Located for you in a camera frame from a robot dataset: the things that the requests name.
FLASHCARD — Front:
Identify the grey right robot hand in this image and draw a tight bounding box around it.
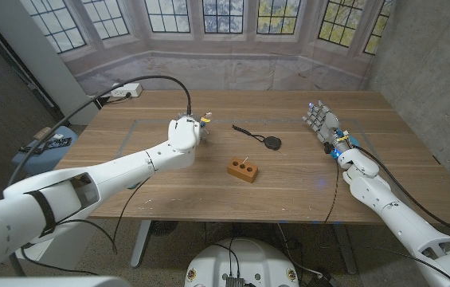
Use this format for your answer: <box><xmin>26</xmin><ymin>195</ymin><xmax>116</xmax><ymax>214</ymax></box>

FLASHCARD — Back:
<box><xmin>302</xmin><ymin>100</ymin><xmax>351</xmax><ymax>153</ymax></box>

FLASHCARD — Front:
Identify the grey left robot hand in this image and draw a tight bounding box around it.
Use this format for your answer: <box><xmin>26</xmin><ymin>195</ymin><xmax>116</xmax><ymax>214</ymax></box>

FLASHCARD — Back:
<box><xmin>176</xmin><ymin>112</ymin><xmax>213</xmax><ymax>141</ymax></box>

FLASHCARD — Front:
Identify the brown wooden block with holes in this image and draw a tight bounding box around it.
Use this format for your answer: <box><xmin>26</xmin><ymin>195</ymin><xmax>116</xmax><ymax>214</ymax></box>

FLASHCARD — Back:
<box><xmin>226</xmin><ymin>156</ymin><xmax>260</xmax><ymax>184</ymax></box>

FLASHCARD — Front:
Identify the printed window backdrop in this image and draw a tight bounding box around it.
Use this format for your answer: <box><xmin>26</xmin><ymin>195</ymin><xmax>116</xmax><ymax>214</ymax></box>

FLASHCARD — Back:
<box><xmin>19</xmin><ymin>0</ymin><xmax>395</xmax><ymax>96</ymax></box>

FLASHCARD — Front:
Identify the white power strip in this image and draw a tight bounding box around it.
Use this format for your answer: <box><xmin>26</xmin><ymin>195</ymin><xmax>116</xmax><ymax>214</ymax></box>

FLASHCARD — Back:
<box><xmin>109</xmin><ymin>82</ymin><xmax>143</xmax><ymax>99</ymax></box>

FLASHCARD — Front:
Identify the black floor fan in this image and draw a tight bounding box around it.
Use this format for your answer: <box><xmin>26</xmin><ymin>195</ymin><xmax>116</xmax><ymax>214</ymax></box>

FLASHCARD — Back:
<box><xmin>151</xmin><ymin>220</ymin><xmax>180</xmax><ymax>237</ymax></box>

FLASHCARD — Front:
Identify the grey metal table leg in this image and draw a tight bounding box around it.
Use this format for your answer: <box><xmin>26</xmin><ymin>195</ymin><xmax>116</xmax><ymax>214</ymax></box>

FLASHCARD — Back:
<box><xmin>331</xmin><ymin>223</ymin><xmax>359</xmax><ymax>276</ymax></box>
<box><xmin>130</xmin><ymin>220</ymin><xmax>154</xmax><ymax>269</ymax></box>

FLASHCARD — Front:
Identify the white robot torso base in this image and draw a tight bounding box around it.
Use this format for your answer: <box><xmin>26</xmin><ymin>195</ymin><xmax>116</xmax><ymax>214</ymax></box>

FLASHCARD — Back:
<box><xmin>184</xmin><ymin>237</ymin><xmax>300</xmax><ymax>287</ymax></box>

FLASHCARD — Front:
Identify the black remote control with buttons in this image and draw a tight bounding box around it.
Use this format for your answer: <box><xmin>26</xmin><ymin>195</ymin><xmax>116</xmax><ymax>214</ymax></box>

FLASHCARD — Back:
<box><xmin>43</xmin><ymin>136</ymin><xmax>72</xmax><ymax>151</ymax></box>

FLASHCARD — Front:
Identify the blue padded stool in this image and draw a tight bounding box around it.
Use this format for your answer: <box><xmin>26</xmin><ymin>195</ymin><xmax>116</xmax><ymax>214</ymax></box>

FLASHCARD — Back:
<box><xmin>11</xmin><ymin>125</ymin><xmax>79</xmax><ymax>177</ymax></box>

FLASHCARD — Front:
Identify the beige twine roll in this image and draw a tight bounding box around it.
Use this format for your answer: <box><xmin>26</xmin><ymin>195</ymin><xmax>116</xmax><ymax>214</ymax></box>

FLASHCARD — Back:
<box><xmin>33</xmin><ymin>126</ymin><xmax>56</xmax><ymax>143</ymax></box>

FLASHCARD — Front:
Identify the slim black remote control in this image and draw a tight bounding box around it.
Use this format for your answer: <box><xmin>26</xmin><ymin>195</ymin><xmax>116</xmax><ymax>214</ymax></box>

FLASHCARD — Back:
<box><xmin>18</xmin><ymin>145</ymin><xmax>45</xmax><ymax>155</ymax></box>

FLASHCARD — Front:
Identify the white robot body edge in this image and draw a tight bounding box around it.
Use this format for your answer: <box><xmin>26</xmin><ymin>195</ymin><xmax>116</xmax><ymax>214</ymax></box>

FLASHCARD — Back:
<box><xmin>0</xmin><ymin>276</ymin><xmax>132</xmax><ymax>287</ymax></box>

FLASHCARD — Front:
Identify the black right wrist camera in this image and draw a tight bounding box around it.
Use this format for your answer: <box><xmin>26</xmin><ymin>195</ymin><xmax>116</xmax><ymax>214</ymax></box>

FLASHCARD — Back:
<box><xmin>323</xmin><ymin>142</ymin><xmax>342</xmax><ymax>160</ymax></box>

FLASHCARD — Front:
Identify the black round disc with cord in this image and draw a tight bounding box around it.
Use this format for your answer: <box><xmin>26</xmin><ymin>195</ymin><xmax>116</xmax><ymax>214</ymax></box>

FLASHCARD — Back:
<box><xmin>231</xmin><ymin>124</ymin><xmax>283</xmax><ymax>151</ymax></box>

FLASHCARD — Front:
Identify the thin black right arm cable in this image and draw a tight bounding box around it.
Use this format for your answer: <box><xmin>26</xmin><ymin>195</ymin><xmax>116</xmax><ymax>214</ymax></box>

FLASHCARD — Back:
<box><xmin>323</xmin><ymin>158</ymin><xmax>341</xmax><ymax>225</ymax></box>

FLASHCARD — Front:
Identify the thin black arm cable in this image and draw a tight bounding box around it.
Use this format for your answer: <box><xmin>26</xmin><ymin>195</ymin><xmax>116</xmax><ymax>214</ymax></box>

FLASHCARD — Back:
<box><xmin>19</xmin><ymin>177</ymin><xmax>150</xmax><ymax>277</ymax></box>
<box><xmin>323</xmin><ymin>158</ymin><xmax>341</xmax><ymax>225</ymax></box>

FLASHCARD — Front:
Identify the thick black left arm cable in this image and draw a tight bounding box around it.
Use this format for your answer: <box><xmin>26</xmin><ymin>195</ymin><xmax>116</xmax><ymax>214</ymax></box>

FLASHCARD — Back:
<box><xmin>7</xmin><ymin>74</ymin><xmax>193</xmax><ymax>188</ymax></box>

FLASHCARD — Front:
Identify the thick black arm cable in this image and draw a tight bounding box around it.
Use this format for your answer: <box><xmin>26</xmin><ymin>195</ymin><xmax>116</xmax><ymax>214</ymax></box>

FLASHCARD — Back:
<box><xmin>7</xmin><ymin>74</ymin><xmax>193</xmax><ymax>188</ymax></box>
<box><xmin>351</xmin><ymin>143</ymin><xmax>450</xmax><ymax>238</ymax></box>

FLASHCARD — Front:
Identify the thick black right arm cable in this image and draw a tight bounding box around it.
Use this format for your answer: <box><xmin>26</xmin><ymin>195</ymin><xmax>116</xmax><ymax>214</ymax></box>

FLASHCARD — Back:
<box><xmin>351</xmin><ymin>143</ymin><xmax>450</xmax><ymax>238</ymax></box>

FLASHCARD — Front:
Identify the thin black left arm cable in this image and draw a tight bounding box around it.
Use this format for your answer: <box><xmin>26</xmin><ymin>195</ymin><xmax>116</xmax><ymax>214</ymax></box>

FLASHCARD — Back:
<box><xmin>19</xmin><ymin>177</ymin><xmax>150</xmax><ymax>277</ymax></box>

